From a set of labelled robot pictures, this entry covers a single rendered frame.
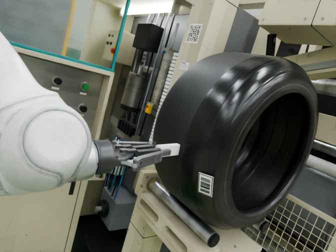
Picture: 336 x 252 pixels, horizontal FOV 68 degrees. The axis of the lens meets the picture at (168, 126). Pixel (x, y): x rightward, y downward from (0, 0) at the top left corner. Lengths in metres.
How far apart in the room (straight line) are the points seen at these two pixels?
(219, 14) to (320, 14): 0.35
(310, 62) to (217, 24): 0.41
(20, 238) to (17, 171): 1.08
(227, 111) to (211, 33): 0.47
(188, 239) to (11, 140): 0.64
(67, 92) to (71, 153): 0.89
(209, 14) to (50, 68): 0.67
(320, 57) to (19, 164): 1.09
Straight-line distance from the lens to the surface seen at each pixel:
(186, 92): 0.71
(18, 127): 0.31
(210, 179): 0.64
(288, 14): 1.15
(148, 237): 1.22
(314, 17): 1.10
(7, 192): 0.51
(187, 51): 1.05
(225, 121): 0.62
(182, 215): 0.87
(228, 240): 1.05
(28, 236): 1.40
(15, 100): 0.36
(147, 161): 0.58
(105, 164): 0.54
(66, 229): 1.44
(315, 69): 1.17
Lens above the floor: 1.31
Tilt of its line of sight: 10 degrees down
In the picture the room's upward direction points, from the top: 16 degrees clockwise
